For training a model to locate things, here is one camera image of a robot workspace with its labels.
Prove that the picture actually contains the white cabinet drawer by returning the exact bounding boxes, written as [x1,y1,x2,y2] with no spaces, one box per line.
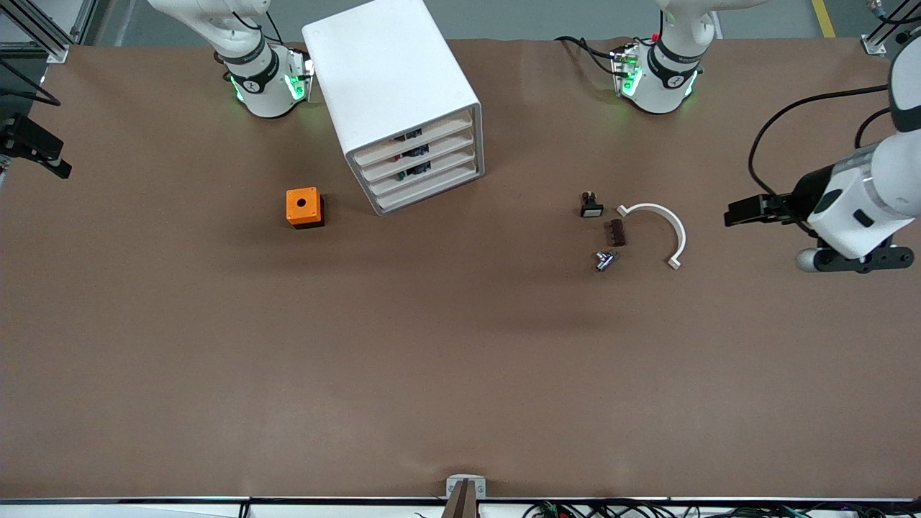
[366,142,479,201]
[360,126,477,185]
[355,112,476,168]
[371,158,483,215]

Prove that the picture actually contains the white drawer cabinet shell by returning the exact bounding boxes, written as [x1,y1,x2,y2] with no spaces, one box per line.
[302,0,484,217]

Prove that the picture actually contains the white curved plastic piece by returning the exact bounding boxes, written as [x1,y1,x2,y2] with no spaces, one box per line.
[617,203,688,271]

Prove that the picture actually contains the brown table cover sheet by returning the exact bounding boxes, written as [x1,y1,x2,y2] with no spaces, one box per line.
[0,36,921,501]

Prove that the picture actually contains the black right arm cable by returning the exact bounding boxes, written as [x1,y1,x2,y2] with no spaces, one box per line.
[0,58,64,107]

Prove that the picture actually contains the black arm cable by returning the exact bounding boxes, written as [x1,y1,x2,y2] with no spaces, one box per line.
[0,58,64,107]
[748,85,897,196]

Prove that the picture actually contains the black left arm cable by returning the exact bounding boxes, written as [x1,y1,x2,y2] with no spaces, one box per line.
[748,85,897,196]

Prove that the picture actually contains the aluminium frame profile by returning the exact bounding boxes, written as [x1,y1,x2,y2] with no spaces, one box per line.
[0,0,98,64]
[862,0,921,57]

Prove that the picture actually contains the black base power cable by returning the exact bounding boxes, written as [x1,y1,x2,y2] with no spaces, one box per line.
[554,35,621,78]

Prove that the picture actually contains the orange button enclosure box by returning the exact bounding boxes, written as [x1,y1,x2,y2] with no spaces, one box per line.
[286,187,325,230]

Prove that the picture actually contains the tangled cable bundle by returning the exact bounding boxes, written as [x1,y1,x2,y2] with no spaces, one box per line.
[522,499,921,518]

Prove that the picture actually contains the grey metal bracket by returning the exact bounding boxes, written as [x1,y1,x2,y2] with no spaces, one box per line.
[446,475,487,501]

